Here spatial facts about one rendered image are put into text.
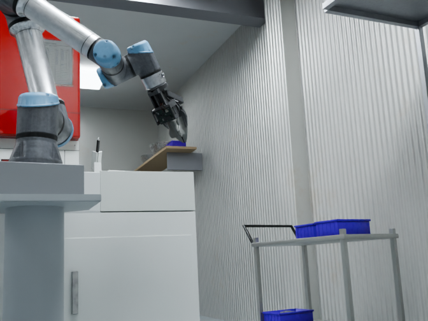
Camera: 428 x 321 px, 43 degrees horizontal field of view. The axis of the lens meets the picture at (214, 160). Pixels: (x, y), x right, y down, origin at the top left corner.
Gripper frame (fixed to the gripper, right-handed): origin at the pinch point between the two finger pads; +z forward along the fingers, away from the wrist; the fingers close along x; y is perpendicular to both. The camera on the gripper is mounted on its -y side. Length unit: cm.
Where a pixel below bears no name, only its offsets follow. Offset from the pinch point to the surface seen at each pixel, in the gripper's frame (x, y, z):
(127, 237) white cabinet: -29.6, 13.7, 23.4
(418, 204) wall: 58, -153, 123
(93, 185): -34.4, 10.1, 2.6
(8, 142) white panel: -92, -32, -19
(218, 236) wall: -174, -374, 206
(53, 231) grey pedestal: -25, 52, 1
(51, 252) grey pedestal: -26, 55, 5
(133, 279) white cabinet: -31, 20, 37
